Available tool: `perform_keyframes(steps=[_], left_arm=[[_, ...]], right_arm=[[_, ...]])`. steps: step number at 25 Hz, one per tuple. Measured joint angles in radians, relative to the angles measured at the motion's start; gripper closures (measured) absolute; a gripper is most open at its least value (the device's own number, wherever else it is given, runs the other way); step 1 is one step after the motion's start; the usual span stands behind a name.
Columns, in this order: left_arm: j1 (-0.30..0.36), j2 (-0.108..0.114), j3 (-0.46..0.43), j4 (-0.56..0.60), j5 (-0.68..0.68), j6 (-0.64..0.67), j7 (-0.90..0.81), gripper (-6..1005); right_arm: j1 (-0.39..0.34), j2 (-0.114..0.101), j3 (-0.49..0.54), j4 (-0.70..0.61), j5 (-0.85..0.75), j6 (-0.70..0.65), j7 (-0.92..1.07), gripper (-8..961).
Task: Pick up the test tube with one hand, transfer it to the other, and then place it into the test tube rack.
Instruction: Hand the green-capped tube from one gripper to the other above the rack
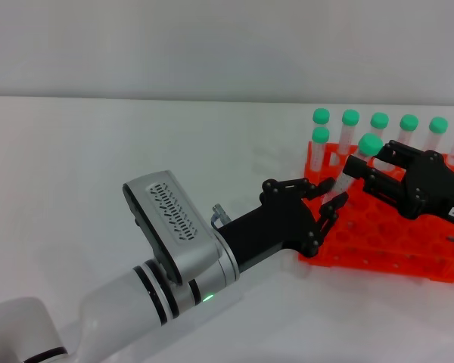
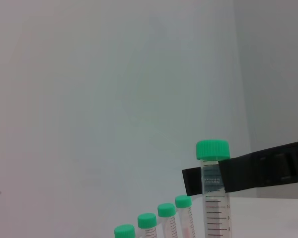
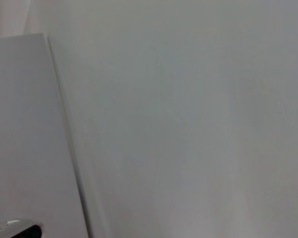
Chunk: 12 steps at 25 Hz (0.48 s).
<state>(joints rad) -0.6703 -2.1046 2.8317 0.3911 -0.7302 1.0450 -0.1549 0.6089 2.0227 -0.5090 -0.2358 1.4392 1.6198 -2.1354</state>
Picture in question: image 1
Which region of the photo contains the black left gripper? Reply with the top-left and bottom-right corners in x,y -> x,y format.
215,177 -> 350,272

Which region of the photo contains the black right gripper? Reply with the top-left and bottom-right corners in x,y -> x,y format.
341,140 -> 454,230

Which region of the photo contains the orange test tube rack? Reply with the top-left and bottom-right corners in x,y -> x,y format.
297,141 -> 454,284

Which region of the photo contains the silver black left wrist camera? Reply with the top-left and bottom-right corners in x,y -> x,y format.
121,170 -> 221,286

